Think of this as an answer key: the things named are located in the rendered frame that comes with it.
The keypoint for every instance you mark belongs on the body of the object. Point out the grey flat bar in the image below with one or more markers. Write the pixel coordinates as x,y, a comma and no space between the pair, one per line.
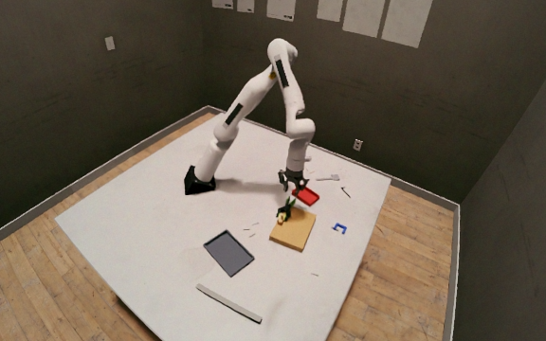
250,315
334,177

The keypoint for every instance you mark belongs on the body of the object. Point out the red shallow tray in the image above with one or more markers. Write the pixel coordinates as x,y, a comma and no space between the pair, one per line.
307,196

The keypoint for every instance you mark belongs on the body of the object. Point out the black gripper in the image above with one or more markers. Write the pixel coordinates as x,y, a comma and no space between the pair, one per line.
294,177

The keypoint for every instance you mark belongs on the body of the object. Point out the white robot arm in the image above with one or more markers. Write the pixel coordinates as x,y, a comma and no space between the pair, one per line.
282,55

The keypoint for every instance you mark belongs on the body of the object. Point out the black spring clamp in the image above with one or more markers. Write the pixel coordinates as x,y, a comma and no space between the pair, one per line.
286,209

